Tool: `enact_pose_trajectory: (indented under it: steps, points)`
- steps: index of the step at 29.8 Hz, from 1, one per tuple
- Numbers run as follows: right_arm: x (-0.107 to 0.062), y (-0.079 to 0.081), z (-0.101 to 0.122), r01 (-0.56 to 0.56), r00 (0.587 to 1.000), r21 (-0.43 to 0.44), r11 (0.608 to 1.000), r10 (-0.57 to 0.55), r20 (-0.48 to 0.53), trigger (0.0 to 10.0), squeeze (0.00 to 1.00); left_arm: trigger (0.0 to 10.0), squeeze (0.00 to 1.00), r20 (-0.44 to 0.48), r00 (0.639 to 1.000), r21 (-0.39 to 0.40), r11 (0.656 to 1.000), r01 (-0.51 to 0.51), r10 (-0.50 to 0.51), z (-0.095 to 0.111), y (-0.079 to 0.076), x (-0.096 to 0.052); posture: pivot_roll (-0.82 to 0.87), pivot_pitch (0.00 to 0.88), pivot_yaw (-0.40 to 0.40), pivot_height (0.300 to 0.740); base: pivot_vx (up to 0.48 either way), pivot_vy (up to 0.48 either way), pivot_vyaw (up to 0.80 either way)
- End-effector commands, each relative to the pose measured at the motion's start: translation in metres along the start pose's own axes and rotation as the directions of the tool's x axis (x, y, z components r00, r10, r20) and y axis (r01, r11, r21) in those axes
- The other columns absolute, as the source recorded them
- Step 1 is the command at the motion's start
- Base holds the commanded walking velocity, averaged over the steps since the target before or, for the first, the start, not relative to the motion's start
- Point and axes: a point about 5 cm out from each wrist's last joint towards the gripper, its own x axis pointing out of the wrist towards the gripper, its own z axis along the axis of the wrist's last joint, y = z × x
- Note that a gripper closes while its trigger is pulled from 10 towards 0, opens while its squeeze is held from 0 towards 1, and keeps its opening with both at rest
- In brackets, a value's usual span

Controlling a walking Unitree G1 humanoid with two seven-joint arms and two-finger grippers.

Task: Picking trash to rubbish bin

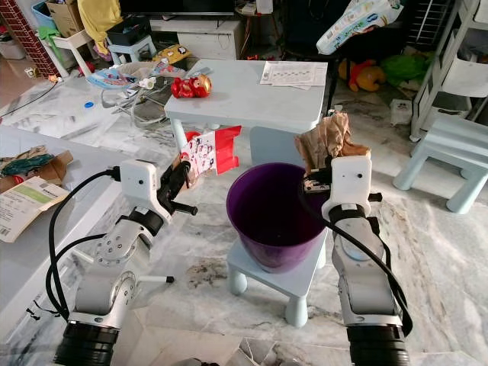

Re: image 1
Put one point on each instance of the white shelf rack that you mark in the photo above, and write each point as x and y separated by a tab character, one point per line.
469	72

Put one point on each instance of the red plastic cup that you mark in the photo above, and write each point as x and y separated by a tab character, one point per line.
192	136

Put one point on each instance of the pale blue plastic stool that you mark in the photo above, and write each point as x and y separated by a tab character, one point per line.
286	284
454	137

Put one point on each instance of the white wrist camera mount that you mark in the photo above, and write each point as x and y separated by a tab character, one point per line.
141	191
351	187

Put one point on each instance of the red toy figure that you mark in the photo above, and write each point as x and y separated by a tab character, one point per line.
191	87

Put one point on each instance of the red white carton box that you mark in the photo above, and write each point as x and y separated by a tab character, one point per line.
217	149

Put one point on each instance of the yellow red plush toy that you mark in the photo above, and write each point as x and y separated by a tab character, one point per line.
367	78

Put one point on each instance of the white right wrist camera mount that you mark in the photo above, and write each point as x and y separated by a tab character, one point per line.
351	187

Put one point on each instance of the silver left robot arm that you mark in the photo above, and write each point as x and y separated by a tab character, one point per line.
114	267

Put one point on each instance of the yellow patterned bag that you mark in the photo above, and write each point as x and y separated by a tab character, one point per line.
171	54

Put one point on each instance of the green plush toy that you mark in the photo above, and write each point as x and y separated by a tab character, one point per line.
406	69

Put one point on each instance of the brown cardboard piece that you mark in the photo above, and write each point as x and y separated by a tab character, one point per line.
65	164

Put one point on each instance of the white small stool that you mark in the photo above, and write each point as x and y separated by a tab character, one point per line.
70	42

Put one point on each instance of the black television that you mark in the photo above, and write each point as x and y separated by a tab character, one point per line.
175	6

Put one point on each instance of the brown cardboard box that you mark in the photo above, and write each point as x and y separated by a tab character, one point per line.
62	17

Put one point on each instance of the white tv cabinet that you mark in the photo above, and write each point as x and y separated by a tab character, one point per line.
202	38

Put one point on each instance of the white small floor box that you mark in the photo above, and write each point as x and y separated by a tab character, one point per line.
400	112

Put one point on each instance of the white pouch with green label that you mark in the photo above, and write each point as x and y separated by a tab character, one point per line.
34	206

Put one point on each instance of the purple plastic bin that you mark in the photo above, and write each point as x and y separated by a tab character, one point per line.
274	221

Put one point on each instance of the brown paper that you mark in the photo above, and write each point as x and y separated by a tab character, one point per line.
328	139

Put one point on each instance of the pale blue small table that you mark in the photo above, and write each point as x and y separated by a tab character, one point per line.
248	103

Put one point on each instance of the blue grey small stool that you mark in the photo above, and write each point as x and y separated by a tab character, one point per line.
130	50

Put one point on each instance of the white table leg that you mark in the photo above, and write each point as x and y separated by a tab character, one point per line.
149	279

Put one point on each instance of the white plug adapter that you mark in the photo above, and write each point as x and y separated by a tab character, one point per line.
31	72

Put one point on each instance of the printed paper sheet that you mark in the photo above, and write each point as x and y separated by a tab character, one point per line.
293	74

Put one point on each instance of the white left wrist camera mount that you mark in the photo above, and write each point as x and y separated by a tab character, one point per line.
141	191

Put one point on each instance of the yellow cloth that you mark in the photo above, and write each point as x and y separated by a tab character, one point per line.
99	19

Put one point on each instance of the white diaper pack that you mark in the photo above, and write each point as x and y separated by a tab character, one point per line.
358	23

